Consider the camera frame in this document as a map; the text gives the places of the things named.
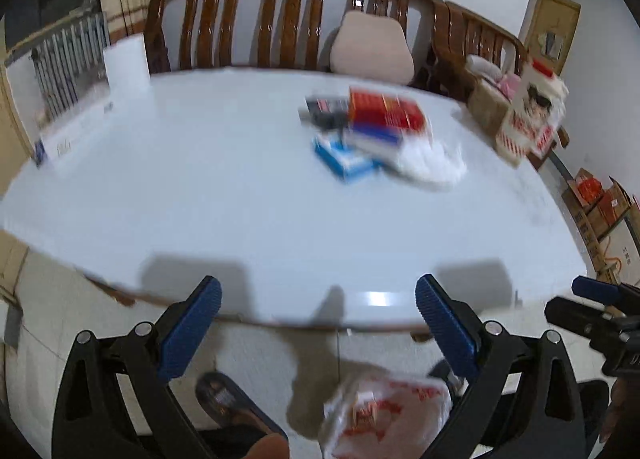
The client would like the brown cardboard box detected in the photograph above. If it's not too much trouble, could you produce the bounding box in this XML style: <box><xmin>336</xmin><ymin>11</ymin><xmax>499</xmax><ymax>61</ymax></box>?
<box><xmin>467</xmin><ymin>78</ymin><xmax>516</xmax><ymax>138</ymax></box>

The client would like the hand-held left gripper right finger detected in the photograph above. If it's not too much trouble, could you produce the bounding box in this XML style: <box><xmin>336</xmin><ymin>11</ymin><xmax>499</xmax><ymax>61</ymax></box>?
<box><xmin>415</xmin><ymin>274</ymin><xmax>586</xmax><ymax>459</ymax></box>

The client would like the dark blue and white box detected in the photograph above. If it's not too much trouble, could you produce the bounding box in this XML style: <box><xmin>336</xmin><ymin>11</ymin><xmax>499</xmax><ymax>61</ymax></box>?
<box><xmin>342</xmin><ymin>122</ymin><xmax>407</xmax><ymax>163</ymax></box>

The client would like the clear red printed plastic bag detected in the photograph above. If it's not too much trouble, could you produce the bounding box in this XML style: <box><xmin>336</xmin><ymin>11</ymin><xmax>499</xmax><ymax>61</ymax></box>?
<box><xmin>320</xmin><ymin>371</ymin><xmax>454</xmax><ymax>459</ymax></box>

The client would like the brown wooden bench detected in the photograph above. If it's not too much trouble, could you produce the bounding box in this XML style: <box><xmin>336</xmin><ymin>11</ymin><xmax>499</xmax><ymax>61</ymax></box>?
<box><xmin>144</xmin><ymin>0</ymin><xmax>449</xmax><ymax>90</ymax></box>

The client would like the pink plastic bag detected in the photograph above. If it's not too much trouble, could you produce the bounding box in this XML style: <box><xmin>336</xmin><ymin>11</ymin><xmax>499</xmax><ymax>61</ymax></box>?
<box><xmin>495</xmin><ymin>73</ymin><xmax>523</xmax><ymax>99</ymax></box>

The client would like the black box with red label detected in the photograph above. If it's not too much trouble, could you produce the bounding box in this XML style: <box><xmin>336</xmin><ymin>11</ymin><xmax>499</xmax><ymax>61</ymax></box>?
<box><xmin>299</xmin><ymin>95</ymin><xmax>352</xmax><ymax>132</ymax></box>

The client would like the blue and white cartoon box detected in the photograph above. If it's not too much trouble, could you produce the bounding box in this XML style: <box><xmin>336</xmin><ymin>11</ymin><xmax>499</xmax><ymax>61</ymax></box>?
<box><xmin>313</xmin><ymin>133</ymin><xmax>384</xmax><ymax>185</ymax></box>

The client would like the beige wooden cabinet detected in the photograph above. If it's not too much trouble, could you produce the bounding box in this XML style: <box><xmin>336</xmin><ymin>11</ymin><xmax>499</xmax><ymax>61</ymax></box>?
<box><xmin>0</xmin><ymin>229</ymin><xmax>31</xmax><ymax>305</ymax></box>

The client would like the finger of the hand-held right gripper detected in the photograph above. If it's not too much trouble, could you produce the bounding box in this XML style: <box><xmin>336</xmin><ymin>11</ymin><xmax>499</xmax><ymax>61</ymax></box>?
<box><xmin>571</xmin><ymin>275</ymin><xmax>625</xmax><ymax>307</ymax></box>
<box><xmin>544</xmin><ymin>296</ymin><xmax>613</xmax><ymax>340</ymax></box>

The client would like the beige wooden door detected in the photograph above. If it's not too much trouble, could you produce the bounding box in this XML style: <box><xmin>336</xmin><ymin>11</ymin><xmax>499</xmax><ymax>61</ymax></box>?
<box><xmin>519</xmin><ymin>0</ymin><xmax>582</xmax><ymax>76</ymax></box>

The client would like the crumpled white plastic bag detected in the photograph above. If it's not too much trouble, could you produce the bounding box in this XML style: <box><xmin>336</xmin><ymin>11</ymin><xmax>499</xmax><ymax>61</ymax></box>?
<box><xmin>394</xmin><ymin>109</ymin><xmax>469</xmax><ymax>193</ymax></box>

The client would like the white cardboard box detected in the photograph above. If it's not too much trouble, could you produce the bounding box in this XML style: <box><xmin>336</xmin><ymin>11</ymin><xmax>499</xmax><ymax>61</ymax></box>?
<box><xmin>595</xmin><ymin>216</ymin><xmax>640</xmax><ymax>285</ymax></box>

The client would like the person's leg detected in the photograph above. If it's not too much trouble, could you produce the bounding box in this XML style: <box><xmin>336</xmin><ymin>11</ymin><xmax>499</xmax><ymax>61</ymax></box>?
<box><xmin>240</xmin><ymin>433</ymin><xmax>292</xmax><ymax>459</ymax></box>

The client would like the cardboard box with red print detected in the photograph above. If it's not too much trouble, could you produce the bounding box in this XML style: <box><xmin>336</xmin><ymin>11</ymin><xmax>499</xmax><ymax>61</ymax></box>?
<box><xmin>564</xmin><ymin>168</ymin><xmax>620</xmax><ymax>214</ymax></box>

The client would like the pale pink seat cushion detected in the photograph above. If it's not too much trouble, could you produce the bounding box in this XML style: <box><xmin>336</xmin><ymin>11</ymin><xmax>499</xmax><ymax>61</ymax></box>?
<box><xmin>329</xmin><ymin>10</ymin><xmax>416</xmax><ymax>85</ymax></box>

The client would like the brown wooden armchair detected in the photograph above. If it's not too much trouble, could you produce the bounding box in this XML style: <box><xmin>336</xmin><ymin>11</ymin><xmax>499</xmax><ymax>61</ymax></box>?
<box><xmin>431</xmin><ymin>1</ymin><xmax>571</xmax><ymax>150</ymax></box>

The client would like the dark sandal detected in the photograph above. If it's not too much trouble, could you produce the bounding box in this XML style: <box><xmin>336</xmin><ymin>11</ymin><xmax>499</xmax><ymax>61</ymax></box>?
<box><xmin>195</xmin><ymin>371</ymin><xmax>291</xmax><ymax>445</ymax></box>

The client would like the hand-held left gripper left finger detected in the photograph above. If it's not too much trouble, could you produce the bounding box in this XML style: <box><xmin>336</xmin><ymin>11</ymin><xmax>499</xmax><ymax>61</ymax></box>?
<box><xmin>51</xmin><ymin>275</ymin><xmax>223</xmax><ymax>459</ymax></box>

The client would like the white bag with red print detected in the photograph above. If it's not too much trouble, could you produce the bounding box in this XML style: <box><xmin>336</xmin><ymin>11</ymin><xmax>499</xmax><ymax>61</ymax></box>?
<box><xmin>495</xmin><ymin>58</ymin><xmax>570</xmax><ymax>169</ymax></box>

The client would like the long white flat box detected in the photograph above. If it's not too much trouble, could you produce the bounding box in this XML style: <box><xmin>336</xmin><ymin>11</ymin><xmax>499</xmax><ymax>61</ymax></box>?
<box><xmin>4</xmin><ymin>14</ymin><xmax>115</xmax><ymax>174</ymax></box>

